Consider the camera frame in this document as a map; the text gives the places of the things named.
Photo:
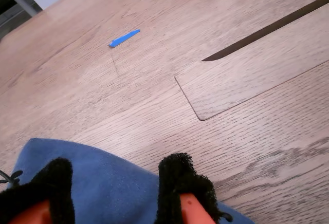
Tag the blue printed T-shirt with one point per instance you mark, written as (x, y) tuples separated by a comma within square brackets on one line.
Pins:
[(115, 183)]

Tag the short blue tape piece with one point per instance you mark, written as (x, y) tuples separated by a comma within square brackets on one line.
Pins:
[(123, 39)]

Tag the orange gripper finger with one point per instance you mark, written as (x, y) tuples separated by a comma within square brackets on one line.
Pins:
[(46, 190), (180, 177)]

